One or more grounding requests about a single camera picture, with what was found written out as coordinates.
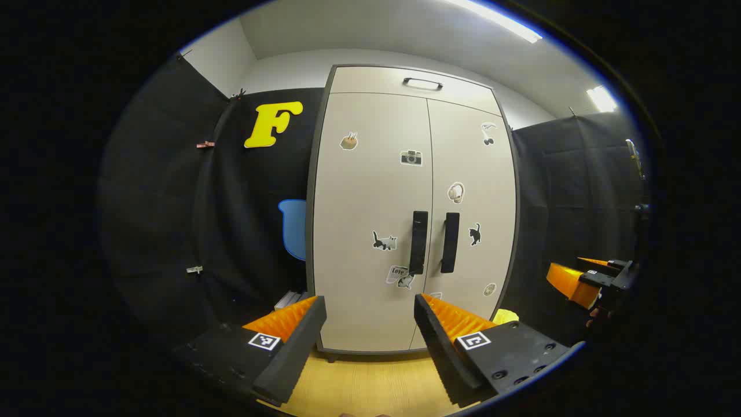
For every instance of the black backdrop cloth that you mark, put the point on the black backdrop cloth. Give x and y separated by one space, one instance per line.
173 202

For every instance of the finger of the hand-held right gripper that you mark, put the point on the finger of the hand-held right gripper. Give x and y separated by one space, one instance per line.
605 264
570 284

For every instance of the grey double-door shoe cabinet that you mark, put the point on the grey double-door shoe cabinet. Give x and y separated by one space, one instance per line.
370 81

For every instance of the white clip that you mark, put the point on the white clip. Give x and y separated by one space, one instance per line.
194 269

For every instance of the grey shoe cabinet door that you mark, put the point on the grey shoe cabinet door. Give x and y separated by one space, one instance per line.
359 197
480 174

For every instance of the white printed box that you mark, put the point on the white printed box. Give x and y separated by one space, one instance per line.
288 300

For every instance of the yellow bumpy object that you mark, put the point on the yellow bumpy object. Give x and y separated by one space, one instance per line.
505 316

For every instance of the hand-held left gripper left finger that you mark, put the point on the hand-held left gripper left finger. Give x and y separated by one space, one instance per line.
289 359

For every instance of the red clip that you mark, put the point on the red clip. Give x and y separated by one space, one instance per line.
205 144

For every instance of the short ceiling light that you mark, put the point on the short ceiling light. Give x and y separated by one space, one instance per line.
602 98

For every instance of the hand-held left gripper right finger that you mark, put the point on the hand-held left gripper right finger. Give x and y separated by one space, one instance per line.
448 359

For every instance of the long ceiling light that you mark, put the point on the long ceiling light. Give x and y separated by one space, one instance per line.
501 22

